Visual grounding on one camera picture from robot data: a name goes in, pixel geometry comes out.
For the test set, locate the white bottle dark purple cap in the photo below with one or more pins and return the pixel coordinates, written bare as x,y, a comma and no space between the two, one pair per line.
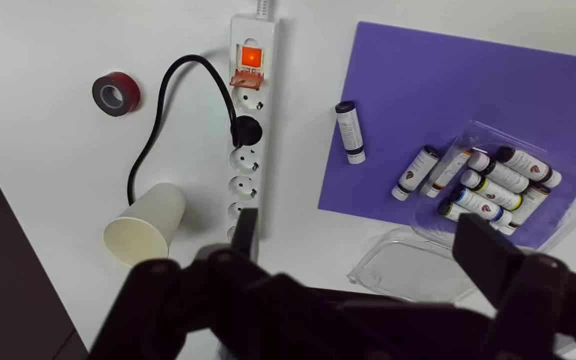
352,133

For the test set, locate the white bottle green band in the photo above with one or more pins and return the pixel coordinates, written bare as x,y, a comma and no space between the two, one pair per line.
449,210

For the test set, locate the white power strip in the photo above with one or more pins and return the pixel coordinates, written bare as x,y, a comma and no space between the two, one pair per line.
251,172

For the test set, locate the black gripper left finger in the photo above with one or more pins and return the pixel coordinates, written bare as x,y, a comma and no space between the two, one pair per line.
245,233

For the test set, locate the white-cap bottle black band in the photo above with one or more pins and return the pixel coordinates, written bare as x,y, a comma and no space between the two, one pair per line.
502,175

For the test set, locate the dark-cap bottle red logo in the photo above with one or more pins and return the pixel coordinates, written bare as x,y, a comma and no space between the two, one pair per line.
527,165

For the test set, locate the white bottle orange band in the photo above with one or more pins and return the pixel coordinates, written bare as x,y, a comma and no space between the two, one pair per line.
449,171

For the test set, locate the white bottle blue band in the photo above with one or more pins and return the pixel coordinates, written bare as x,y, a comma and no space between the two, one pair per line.
480,205

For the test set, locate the white-cap bottle with dark base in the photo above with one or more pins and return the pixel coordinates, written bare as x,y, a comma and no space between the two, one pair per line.
417,172

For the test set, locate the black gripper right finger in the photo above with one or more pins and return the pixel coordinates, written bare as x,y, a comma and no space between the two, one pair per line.
488,252

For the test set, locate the clear plastic clamshell container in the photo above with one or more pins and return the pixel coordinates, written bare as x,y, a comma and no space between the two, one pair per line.
409,266

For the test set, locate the white-cap bottle yellow band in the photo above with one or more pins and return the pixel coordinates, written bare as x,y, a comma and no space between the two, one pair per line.
490,192

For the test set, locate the beige paper cup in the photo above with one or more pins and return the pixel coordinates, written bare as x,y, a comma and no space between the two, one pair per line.
148,222

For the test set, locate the dark red tape roll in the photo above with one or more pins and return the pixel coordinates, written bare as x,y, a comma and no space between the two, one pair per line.
117,93

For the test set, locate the purple mat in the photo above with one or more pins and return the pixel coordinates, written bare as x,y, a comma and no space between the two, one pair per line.
435,87

